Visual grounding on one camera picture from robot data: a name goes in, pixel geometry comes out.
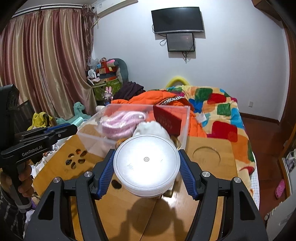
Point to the yellow garment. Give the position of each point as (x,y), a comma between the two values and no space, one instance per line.
(40,120)

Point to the yellow curved pillow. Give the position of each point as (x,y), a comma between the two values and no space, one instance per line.
(177,80)

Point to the pink striped curtain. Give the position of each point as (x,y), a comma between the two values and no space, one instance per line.
(45,54)

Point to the mint green tube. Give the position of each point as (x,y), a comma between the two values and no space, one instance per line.
(78,121)

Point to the dark purple garment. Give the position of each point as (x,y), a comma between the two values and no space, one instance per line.
(129,90)

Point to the white cup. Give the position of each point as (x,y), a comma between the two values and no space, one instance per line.
(99,108)

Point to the teal rocking horse toy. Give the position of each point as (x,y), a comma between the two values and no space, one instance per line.
(78,113)

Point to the small wall screen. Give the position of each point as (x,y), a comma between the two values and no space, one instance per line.
(180,42)

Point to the green storage box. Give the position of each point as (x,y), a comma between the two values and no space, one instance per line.
(101,89)

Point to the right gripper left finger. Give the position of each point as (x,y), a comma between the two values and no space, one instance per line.
(53,217)

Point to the colourful patchwork blanket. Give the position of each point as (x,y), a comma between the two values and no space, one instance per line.
(219,116)

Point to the clear plastic storage bin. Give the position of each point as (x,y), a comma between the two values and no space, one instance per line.
(99,145)

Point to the red box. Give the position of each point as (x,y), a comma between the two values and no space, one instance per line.
(172,118)

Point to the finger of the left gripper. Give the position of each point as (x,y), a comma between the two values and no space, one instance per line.
(40,131)
(34,147)

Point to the round white container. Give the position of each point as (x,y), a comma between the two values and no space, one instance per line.
(146,165)

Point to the left hand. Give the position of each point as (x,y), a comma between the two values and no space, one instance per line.
(25,188)

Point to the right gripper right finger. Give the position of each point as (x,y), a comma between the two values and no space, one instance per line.
(240,218)

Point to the white drawstring pouch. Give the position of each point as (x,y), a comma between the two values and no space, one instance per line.
(151,128)

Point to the large black wall monitor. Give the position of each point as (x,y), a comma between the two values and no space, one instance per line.
(182,19)

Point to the pink bunny figurine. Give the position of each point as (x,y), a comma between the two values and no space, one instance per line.
(108,96)

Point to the orange down jacket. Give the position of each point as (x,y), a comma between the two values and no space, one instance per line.
(163,97)

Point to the pink slipper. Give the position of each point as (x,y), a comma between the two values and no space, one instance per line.
(280,189)

